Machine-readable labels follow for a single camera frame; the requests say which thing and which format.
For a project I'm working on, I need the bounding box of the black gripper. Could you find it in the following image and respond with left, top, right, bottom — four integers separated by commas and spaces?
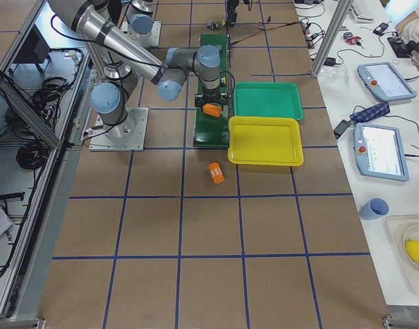
194, 93, 232, 115
226, 0, 239, 27

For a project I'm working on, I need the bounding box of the plain orange cylinder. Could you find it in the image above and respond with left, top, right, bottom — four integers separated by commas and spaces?
202, 103, 222, 118

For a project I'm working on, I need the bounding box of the orange cylinder with 4680 text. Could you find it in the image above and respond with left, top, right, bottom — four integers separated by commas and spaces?
208, 162, 225, 184

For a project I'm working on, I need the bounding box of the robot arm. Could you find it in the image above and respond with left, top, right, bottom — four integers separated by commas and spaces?
48, 1, 229, 108
121, 1, 239, 35

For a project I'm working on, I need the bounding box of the green conveyor belt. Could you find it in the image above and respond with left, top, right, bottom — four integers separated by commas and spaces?
193, 34, 232, 149

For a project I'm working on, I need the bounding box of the green plastic tray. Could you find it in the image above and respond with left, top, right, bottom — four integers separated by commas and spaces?
234, 82, 304, 121

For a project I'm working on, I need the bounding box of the yellow plastic tray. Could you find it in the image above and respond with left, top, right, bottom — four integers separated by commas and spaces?
228, 116, 304, 167

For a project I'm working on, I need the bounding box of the black power brick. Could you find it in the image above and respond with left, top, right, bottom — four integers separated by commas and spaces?
333, 119, 351, 140

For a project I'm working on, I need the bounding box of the blue plaid pouch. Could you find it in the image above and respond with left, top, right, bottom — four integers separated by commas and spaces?
349, 102, 390, 123

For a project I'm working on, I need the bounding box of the teach pendant far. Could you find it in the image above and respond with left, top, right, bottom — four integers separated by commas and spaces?
357, 62, 417, 102

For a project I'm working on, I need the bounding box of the teach pendant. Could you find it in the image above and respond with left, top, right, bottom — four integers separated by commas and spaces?
357, 62, 417, 102
353, 123, 409, 182

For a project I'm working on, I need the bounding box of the teach pendant near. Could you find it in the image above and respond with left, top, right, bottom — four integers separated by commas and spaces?
353, 123, 409, 182

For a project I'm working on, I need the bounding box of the blue plastic cup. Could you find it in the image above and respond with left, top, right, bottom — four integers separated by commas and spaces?
359, 197, 390, 221

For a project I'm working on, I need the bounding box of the beige tray with bowl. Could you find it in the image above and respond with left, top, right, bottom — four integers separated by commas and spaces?
385, 215, 419, 295

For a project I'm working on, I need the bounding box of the yellow lemon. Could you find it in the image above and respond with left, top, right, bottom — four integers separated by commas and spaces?
405, 240, 419, 264

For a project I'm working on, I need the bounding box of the red black conveyor cable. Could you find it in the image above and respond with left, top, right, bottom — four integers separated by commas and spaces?
229, 21, 301, 45

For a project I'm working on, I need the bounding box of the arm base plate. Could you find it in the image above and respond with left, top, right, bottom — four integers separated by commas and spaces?
121, 21, 162, 48
88, 108, 149, 151

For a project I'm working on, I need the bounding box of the aluminium frame post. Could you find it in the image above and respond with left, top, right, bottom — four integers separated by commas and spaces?
311, 0, 352, 77

